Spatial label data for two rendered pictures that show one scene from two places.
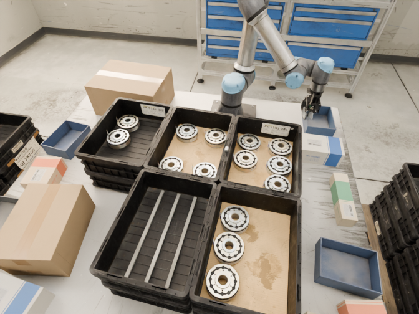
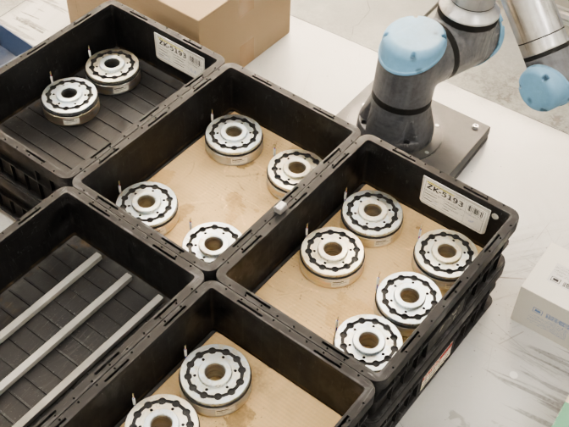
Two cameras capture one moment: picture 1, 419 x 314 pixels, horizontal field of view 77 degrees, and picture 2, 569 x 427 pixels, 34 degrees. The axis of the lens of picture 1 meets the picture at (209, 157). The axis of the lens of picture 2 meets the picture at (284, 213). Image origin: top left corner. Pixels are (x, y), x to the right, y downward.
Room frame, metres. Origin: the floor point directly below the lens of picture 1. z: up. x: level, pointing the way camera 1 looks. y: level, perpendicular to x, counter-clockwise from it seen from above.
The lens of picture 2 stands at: (-0.17, -0.46, 2.00)
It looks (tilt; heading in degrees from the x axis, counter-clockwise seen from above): 48 degrees down; 23
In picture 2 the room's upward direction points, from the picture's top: 2 degrees clockwise
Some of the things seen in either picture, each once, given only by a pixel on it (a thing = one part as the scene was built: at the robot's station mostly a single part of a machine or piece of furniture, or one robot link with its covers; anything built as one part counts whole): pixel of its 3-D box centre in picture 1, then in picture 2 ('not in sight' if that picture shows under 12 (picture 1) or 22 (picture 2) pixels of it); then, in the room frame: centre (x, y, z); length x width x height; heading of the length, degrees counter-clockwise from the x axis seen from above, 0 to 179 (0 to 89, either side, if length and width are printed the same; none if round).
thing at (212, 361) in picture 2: (235, 217); (214, 372); (0.47, -0.09, 0.86); 0.05 x 0.05 x 0.01
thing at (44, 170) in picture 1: (45, 174); not in sight; (0.75, 0.77, 0.74); 0.16 x 0.12 x 0.07; 178
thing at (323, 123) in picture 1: (317, 120); not in sight; (1.15, -0.61, 0.74); 0.20 x 0.15 x 0.07; 171
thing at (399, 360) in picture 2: (264, 152); (372, 248); (0.73, -0.22, 0.92); 0.40 x 0.30 x 0.02; 167
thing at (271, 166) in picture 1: (279, 165); (409, 298); (0.72, -0.30, 0.86); 0.10 x 0.10 x 0.01
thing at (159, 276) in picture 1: (163, 230); (42, 335); (0.41, 0.16, 0.87); 0.40 x 0.30 x 0.11; 167
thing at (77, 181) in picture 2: (193, 140); (221, 160); (0.80, 0.07, 0.92); 0.40 x 0.30 x 0.02; 167
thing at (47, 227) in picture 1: (48, 227); not in sight; (0.46, 0.62, 0.78); 0.30 x 0.22 x 0.16; 178
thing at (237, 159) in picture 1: (245, 158); (332, 252); (0.75, -0.16, 0.86); 0.10 x 0.10 x 0.01
